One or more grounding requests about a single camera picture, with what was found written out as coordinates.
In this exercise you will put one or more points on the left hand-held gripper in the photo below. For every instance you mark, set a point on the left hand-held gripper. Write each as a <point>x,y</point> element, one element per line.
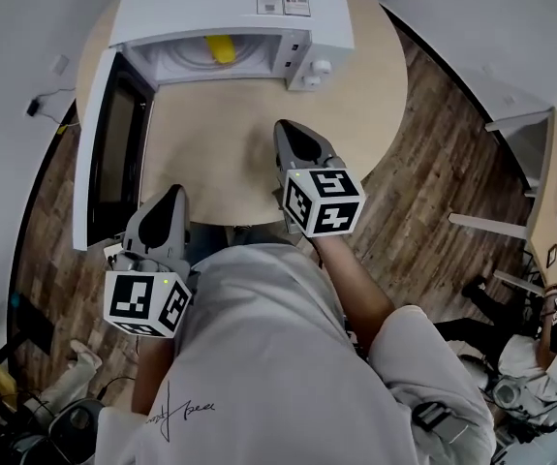
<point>147,279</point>

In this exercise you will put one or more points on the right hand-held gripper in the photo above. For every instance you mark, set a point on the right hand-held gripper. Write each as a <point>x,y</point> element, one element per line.
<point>321,196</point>

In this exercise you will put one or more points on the yellow corn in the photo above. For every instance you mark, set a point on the yellow corn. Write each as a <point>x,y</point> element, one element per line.
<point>222,48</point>

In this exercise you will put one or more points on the white microwave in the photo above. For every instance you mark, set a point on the white microwave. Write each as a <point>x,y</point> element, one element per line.
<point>220,3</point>

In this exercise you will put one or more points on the person's left forearm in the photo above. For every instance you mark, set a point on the person's left forearm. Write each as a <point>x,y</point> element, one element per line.
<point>154,376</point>

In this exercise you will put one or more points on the person's right forearm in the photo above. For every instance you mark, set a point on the person's right forearm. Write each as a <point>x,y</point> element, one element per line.
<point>355,288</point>

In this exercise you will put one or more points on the person's blue jeans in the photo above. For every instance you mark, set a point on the person's blue jeans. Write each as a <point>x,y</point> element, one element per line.
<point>244,235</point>

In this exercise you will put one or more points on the person's white shirt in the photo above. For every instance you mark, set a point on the person's white shirt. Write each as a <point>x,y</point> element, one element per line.
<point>268,356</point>

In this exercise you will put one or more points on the black office chair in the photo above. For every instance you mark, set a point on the black office chair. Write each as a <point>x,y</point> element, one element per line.
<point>72,424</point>

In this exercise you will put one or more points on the black power adapter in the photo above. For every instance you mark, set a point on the black power adapter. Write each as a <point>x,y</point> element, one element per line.
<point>33,108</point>

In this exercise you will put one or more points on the wooden side table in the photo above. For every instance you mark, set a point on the wooden side table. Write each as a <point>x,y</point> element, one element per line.
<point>556,196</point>

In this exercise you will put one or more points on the white wall socket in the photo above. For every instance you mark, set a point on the white wall socket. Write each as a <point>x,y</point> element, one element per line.
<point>60,65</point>

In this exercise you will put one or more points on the small black picture frame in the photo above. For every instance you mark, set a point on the small black picture frame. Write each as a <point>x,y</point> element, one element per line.
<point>551,256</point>

